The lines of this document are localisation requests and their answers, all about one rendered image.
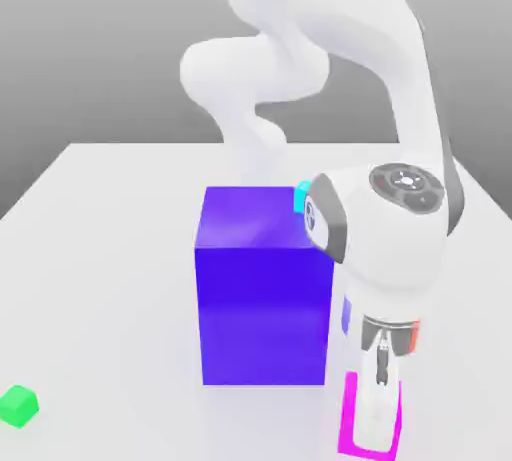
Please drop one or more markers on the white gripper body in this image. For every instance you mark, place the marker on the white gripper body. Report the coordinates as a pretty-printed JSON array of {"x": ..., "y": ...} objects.
[{"x": 376, "y": 417}]

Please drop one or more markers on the small magenta cube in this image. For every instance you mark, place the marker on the small magenta cube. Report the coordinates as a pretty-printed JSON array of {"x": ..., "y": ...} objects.
[{"x": 347, "y": 413}]

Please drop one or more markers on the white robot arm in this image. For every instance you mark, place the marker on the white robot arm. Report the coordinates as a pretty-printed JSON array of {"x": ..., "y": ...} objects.
[{"x": 360, "y": 69}]

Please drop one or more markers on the small cyan cube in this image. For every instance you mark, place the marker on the small cyan cube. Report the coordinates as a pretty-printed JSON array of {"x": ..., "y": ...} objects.
[{"x": 300, "y": 199}]

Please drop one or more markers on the small green cube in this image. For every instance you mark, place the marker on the small green cube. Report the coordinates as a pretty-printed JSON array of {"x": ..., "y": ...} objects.
[{"x": 18, "y": 407}]

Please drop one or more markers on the large blue box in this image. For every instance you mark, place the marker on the large blue box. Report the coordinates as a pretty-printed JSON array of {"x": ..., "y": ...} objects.
[{"x": 262, "y": 309}]

